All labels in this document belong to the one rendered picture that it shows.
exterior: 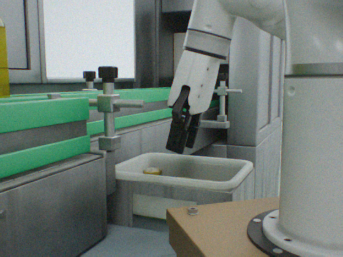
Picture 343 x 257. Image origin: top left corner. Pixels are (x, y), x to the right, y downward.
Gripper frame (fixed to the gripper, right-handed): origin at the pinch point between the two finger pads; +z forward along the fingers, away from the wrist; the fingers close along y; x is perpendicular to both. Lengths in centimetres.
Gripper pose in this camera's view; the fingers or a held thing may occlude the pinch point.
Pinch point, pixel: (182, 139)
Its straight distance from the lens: 64.7
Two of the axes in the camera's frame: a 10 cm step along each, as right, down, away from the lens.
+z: -2.4, 9.4, 2.2
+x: 9.0, 3.0, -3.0
